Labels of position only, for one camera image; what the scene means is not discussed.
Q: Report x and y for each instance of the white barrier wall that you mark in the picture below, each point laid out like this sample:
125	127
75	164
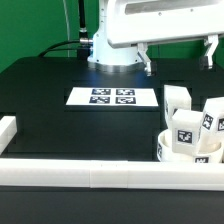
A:
111	174
8	129

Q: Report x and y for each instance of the white front barrier wall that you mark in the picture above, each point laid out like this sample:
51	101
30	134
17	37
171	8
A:
111	174

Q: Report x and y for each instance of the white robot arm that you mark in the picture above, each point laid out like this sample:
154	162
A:
111	59

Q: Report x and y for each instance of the white left barrier wall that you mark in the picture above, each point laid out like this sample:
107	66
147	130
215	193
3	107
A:
8	129

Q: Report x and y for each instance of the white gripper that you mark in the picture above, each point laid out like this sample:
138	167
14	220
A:
156	21

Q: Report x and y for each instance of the white round stool seat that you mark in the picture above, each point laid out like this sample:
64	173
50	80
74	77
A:
165	153

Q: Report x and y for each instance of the white marker sheet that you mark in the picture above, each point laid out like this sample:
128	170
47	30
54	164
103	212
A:
93	96

